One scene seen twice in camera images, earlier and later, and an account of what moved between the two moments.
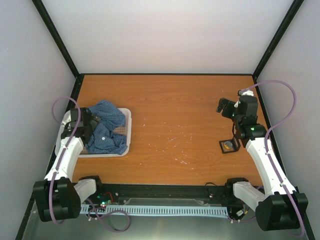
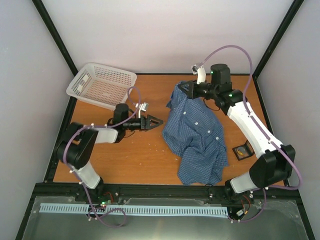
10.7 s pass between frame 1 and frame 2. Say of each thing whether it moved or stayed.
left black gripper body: moved
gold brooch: moved
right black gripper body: moved
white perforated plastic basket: moved
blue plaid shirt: moved
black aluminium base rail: stayed
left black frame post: stayed
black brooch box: moved
